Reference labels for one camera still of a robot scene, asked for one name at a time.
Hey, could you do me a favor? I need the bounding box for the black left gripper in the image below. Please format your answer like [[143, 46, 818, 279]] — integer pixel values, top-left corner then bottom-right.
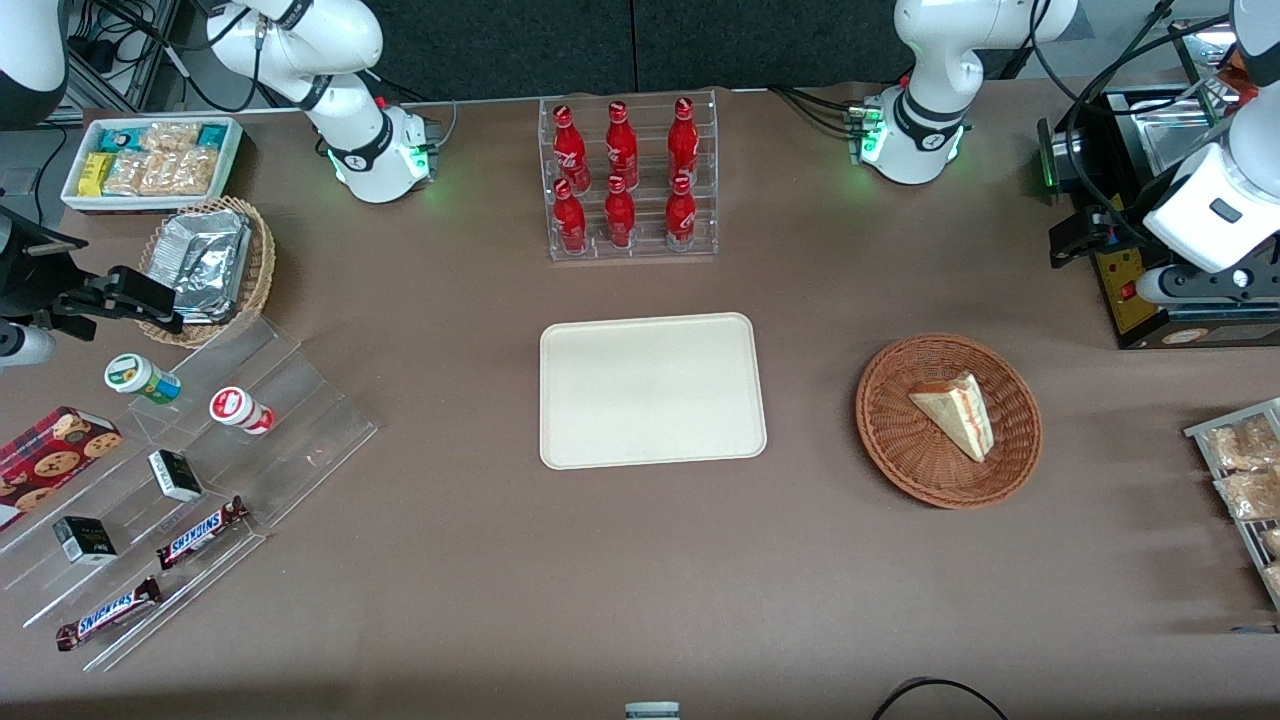
[[1049, 203, 1124, 269]]

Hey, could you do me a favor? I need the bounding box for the triangular sandwich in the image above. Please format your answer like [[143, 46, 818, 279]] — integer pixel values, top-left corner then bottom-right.
[[907, 371, 996, 464]]

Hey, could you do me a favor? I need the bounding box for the tan wicker basket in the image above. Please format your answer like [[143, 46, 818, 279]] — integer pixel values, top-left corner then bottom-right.
[[137, 195, 278, 350]]

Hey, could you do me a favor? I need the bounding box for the round brown wicker basket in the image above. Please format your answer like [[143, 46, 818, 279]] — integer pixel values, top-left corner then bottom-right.
[[855, 332, 1043, 511]]

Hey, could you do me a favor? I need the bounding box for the cream plastic tray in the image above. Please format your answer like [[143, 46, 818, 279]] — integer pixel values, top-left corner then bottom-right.
[[539, 312, 768, 471]]

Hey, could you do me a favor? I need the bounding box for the silver foil pack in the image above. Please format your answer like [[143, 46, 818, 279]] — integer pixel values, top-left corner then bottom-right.
[[149, 209, 252, 324]]

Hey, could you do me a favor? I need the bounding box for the green capped small bottle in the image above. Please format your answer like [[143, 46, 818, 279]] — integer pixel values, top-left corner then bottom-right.
[[104, 352, 184, 406]]

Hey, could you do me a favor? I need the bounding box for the black food warmer cabinet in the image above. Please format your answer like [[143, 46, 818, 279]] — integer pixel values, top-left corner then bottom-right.
[[1036, 20, 1280, 351]]

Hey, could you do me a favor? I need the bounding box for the clear bag of cookies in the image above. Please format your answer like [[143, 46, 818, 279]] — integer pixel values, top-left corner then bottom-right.
[[103, 151, 162, 197], [155, 148, 220, 197], [139, 121, 202, 156]]

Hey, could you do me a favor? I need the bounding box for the red capped small bottle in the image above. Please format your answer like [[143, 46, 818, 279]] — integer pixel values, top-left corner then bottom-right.
[[208, 385, 277, 437]]

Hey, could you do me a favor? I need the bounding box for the steel warmer pan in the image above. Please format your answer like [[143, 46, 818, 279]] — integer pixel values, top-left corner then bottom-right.
[[1130, 98, 1223, 181]]

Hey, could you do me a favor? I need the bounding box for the white rectangular snack bin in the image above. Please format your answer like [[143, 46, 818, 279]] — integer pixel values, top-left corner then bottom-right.
[[60, 116, 245, 215]]

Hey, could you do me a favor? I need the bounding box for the small black box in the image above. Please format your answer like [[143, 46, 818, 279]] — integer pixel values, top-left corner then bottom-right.
[[147, 448, 205, 503], [52, 514, 120, 567]]

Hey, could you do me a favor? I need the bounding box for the clear acrylic stepped stand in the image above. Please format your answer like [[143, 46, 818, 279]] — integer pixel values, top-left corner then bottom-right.
[[0, 314, 380, 674]]

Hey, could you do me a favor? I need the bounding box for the red plaid cookie box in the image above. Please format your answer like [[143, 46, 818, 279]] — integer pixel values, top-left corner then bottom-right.
[[0, 404, 124, 532]]

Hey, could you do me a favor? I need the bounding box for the snickers bar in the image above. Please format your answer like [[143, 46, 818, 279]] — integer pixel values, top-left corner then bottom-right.
[[54, 576, 164, 653], [155, 495, 252, 572]]

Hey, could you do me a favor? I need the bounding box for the red sausage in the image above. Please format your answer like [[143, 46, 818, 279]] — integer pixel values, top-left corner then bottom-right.
[[1218, 48, 1257, 103]]

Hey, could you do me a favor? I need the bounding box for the red cola bottle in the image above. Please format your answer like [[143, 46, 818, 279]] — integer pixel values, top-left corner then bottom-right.
[[604, 175, 638, 250], [668, 96, 700, 187], [552, 104, 592, 194], [605, 100, 640, 191], [665, 173, 699, 252], [552, 178, 589, 254]]

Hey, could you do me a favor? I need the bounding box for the clear acrylic bottle rack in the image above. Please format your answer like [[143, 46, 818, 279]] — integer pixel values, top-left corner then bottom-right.
[[538, 88, 720, 263]]

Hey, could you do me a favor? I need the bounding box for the brown tablecloth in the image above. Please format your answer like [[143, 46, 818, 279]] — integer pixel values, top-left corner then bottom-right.
[[0, 76, 1280, 720]]

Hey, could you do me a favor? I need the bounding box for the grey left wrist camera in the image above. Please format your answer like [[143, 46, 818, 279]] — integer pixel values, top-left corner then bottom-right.
[[1134, 264, 1280, 307]]

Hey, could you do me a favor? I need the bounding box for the metal wire tray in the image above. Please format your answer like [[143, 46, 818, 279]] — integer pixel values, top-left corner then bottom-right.
[[1183, 397, 1280, 613]]

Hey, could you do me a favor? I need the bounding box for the black base cable bundle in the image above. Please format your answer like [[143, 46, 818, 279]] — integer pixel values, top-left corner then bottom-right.
[[768, 84, 873, 138]]

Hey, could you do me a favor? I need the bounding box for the grey base cable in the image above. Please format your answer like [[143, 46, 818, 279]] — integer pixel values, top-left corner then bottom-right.
[[418, 98, 460, 153]]

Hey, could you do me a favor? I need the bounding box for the black floor cable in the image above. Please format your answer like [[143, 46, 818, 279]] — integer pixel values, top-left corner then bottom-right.
[[869, 677, 1010, 720]]

